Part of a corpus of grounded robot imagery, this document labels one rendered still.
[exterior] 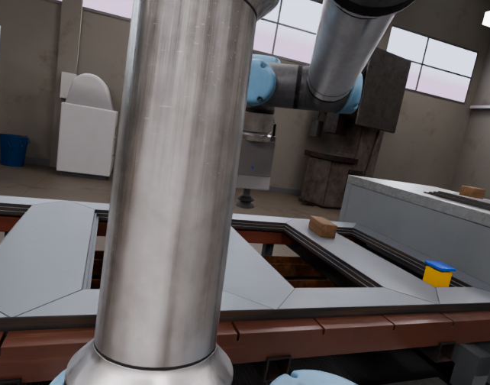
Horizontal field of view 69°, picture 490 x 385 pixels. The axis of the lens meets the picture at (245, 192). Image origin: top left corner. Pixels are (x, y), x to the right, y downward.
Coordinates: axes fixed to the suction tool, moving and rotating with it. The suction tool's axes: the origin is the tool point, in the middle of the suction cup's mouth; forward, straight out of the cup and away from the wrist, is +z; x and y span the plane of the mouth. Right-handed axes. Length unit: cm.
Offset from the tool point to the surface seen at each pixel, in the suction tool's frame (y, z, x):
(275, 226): -23, 24, -52
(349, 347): -21.8, 23.4, 18.0
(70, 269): 35.2, 14.0, 6.2
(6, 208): 66, 17, -35
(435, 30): -523, -218, -727
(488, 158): -680, 49, -647
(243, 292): -0.1, 15.9, 10.4
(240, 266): -1.3, 17.2, -3.6
